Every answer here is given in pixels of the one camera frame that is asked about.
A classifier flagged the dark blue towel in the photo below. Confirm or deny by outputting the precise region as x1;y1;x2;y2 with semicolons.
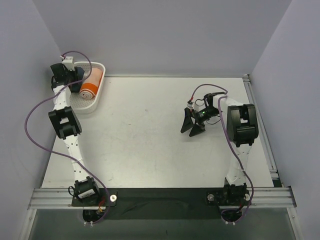
74;66;85;81

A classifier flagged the rolled orange towel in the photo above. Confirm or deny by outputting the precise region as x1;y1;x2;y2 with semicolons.
79;67;103;100

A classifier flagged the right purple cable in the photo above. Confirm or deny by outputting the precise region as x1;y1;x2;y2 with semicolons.
187;83;255;223

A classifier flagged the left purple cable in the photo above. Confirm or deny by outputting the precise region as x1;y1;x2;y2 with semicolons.
24;51;112;223

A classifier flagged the white perforated plastic basket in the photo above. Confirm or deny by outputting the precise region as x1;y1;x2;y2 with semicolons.
70;62;106;114

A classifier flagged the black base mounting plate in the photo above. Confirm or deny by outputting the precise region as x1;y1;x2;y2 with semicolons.
71;185;251;222

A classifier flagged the aluminium frame rail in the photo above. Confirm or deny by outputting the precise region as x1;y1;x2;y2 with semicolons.
28;76;295;240

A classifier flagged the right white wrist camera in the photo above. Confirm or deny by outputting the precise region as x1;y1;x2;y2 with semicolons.
187;100;198;111

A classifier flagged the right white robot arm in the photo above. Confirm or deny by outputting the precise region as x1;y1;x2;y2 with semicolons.
180;92;259;205

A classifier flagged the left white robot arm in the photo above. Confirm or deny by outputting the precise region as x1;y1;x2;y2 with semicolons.
48;63;101;206

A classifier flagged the purple cable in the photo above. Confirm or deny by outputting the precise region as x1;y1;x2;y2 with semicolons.
187;83;255;223
24;51;112;223

